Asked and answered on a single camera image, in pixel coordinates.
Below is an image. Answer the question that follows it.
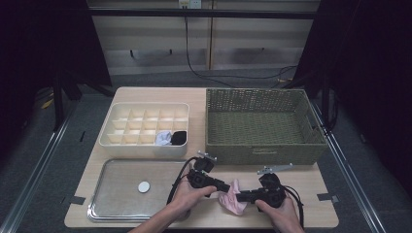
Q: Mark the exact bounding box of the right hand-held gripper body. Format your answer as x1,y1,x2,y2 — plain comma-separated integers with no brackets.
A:
257,163,295,209

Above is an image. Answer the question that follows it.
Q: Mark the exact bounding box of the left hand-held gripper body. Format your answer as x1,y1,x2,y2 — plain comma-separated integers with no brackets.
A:
187,150,218,190

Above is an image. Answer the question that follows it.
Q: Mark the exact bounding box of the pink sock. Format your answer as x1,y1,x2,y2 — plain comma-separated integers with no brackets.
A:
218,179,249,216

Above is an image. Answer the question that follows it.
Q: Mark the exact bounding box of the green woven basket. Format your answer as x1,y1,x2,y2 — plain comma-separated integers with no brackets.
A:
204,87,328,166

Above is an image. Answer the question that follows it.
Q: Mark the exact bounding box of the black sock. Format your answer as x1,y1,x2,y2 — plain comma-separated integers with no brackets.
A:
170,130,188,147

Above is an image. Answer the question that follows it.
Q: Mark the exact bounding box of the white sock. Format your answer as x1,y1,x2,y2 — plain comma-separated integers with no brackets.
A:
154,129,173,147

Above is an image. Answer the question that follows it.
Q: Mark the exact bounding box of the cream divided storage box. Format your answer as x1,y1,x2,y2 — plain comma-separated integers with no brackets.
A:
98,102,190,159

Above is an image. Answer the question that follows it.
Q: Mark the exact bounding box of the clear plastic box lid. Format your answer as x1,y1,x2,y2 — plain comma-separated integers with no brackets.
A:
86,158,192,223

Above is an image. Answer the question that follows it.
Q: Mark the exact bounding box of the person's left hand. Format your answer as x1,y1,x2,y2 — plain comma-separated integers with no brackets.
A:
168,179,218,219

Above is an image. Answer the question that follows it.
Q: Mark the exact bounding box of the person's right hand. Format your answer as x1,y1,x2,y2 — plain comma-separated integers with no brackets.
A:
255,197,304,233

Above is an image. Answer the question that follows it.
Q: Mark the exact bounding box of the black metal stand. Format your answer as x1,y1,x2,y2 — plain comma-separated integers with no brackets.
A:
52,64,115,130

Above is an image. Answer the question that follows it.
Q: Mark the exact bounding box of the black curtain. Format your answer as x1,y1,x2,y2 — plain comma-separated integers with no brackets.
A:
0,0,113,163
292,0,412,195

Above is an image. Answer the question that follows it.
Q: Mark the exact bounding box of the black horizontal metal bar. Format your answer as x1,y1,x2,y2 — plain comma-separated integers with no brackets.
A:
86,8,319,19

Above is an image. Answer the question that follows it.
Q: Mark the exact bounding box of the left hand-held gripper black cable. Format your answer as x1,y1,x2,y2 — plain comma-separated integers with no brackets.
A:
166,156,198,205

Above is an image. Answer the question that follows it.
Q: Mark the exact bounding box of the hand-held gripper black cable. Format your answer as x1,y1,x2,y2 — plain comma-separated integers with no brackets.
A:
166,156,198,205
283,185,305,229

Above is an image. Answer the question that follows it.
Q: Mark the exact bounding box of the right hand-held gripper black cable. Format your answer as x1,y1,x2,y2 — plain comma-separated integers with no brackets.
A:
283,185,305,229

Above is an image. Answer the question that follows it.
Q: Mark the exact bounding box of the metal floor rail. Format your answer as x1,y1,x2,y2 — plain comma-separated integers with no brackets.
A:
310,98,388,233
0,96,81,233

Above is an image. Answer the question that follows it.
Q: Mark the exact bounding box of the black wall cable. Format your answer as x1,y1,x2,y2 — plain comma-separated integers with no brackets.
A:
184,16,299,89

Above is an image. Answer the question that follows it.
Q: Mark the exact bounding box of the white wall power outlet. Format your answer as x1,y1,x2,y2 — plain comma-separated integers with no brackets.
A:
178,0,202,10

